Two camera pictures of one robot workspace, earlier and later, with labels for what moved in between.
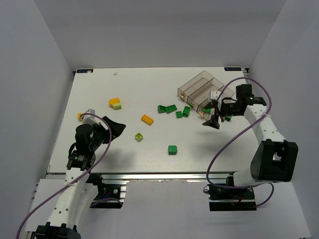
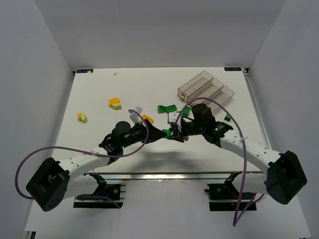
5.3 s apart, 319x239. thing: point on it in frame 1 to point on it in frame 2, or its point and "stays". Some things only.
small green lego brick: (228, 118) stays
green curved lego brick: (172, 150) to (168, 132)
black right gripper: (217, 109) to (181, 129)
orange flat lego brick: (147, 119) stays
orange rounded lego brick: (113, 100) stays
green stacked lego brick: (186, 111) stays
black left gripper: (106, 130) to (146, 132)
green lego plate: (171, 108) stays
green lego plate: (161, 109) stays
